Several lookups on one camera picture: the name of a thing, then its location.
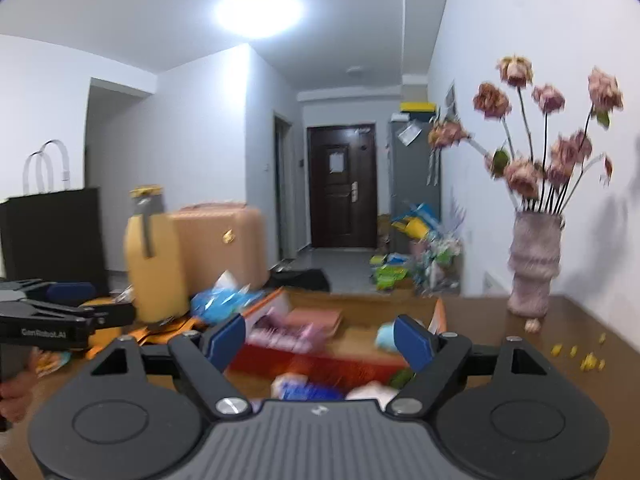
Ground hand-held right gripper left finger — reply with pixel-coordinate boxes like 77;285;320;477
90;313;253;418

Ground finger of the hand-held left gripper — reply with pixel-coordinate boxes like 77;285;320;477
0;279;98;307
0;300;137;333

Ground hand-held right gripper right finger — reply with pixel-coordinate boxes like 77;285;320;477
385;314;551;417

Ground blue plush toy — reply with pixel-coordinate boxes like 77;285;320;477
375;322;401;352

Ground red orange cardboard box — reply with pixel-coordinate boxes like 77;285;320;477
227;286;448;386

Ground white yellow plush toy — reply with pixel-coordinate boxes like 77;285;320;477
345;381;401;411

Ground pink layered sponge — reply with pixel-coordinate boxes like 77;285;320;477
285;308;345;343

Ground person's left hand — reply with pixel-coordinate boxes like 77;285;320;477
0;376;34;422

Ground clear snack packet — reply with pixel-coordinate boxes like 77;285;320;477
30;349;73;378

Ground blue tissue pack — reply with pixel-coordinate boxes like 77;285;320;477
190;270;266;323

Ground black paper bag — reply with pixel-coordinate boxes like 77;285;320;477
0;140;108;296

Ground orange flat spatula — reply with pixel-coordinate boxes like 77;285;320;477
127;317;211;348

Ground green packet on floor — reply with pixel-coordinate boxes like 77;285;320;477
372;262;413;291

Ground yellow thermos jug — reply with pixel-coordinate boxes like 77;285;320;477
124;185;191;323

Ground blue white small box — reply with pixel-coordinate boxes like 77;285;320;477
271;374;346;401

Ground black bag on floor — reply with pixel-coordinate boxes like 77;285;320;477
270;269;331;293

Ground pink ribbed suitcase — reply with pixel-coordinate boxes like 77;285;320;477
167;202;268;293

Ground brown cardboard box on floor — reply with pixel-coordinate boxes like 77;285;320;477
375;215;393;253

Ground pink textured vase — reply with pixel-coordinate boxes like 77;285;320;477
507;210;565;318

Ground dark brown entrance door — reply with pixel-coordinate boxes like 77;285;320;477
306;122;378;250

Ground grey tall cabinet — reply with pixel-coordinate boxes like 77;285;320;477
387;117;443;256

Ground scattered yellow petals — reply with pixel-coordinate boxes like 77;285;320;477
549;332;608;372

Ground white folded umbrella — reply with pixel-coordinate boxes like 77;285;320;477
426;122;443;186

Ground dried pink roses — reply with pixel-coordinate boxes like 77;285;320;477
427;55;625;213

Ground clear plastic bag on cabinet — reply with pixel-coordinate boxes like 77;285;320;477
397;122;423;147

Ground round ceiling light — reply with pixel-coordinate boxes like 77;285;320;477
215;0;306;38

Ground wire trolley rack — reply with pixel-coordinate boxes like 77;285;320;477
415;232;463;293

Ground purple coral wall sticker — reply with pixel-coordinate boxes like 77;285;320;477
447;190;468;241

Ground side door frame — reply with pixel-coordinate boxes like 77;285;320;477
273;112;292;263

